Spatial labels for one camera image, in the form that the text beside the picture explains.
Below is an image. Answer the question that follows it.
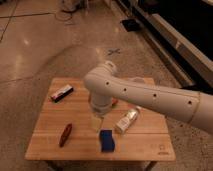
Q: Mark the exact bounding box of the clear plastic bottle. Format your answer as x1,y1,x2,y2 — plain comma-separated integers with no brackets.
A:
115,106,141,134

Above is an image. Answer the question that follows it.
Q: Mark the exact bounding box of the black white snack bar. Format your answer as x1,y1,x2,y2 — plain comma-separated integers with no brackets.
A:
50,84,74,103

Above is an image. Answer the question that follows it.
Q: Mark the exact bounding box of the orange bowl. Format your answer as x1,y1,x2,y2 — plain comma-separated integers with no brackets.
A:
88,93,119,107

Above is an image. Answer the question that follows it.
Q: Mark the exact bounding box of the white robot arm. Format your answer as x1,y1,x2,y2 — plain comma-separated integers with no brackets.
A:
83,61,213,136

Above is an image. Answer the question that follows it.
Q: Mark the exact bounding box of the wooden table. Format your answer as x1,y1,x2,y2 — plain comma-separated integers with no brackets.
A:
25,78,176,162

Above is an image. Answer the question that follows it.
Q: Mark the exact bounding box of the white base with cables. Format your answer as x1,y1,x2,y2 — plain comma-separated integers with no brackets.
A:
61,0,88,13

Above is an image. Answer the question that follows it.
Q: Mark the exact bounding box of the black floor mat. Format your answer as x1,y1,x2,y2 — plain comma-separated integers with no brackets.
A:
121,19,140,32

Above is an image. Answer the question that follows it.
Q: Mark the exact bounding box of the long white wall rail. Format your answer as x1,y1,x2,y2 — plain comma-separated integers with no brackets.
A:
118,0,213,91

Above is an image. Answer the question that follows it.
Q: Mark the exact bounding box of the blue sponge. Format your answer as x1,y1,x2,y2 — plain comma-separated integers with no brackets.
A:
99,130,115,152

